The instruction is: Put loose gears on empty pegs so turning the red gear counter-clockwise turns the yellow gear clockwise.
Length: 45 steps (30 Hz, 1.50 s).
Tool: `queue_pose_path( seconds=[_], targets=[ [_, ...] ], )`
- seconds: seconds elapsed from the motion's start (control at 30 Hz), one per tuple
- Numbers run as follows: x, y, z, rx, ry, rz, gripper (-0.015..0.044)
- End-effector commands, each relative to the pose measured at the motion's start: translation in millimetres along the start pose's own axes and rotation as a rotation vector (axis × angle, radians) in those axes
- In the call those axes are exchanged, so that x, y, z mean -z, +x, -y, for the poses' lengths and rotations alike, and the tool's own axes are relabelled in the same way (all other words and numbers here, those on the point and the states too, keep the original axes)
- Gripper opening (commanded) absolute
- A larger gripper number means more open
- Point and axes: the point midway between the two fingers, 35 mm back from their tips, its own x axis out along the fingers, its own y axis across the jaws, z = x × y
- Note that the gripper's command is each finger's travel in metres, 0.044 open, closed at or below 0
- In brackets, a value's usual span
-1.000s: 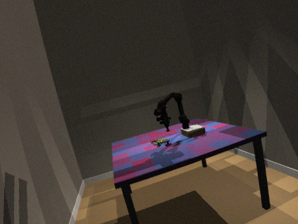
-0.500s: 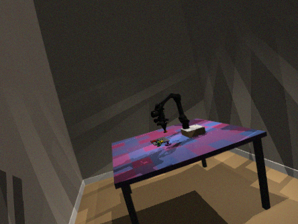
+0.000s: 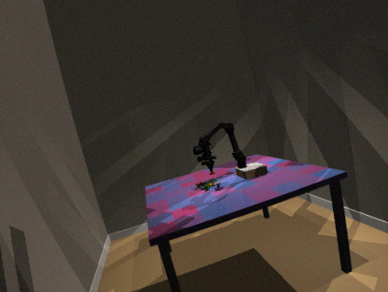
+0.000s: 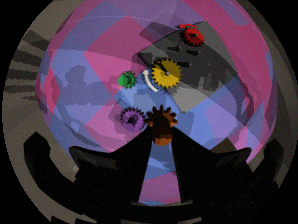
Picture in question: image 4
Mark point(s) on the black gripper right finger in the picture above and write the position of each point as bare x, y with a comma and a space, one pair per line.
196, 165

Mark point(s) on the yellow gear with black stripe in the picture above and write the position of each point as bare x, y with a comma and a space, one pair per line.
166, 66

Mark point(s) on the purple gear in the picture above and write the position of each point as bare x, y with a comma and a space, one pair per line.
133, 119

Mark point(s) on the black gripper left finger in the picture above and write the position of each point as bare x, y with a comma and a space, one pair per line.
127, 164

